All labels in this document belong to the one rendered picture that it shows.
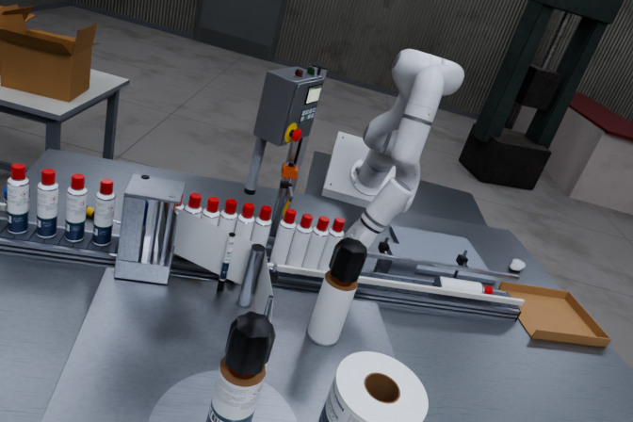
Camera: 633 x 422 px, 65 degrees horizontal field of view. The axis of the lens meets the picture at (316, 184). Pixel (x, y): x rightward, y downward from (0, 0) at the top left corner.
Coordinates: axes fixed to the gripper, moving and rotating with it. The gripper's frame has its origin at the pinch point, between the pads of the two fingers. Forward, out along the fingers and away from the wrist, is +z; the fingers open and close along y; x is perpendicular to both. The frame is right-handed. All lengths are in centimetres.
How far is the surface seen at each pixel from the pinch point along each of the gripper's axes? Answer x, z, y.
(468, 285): 43.4, -13.8, 1.6
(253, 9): -11, 26, -692
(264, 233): -27.7, 2.6, 2.5
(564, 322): 87, -20, 2
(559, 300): 93, -22, -11
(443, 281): 34.4, -10.7, 1.3
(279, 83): -48, -37, -2
